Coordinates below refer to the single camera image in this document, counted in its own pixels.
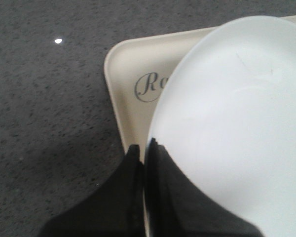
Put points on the cream rabbit serving tray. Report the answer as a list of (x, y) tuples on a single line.
[(138, 74)]

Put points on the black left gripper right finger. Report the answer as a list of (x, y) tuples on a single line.
[(177, 208)]

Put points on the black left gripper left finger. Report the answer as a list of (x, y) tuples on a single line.
[(115, 209)]

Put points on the white round plate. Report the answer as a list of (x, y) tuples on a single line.
[(232, 123)]

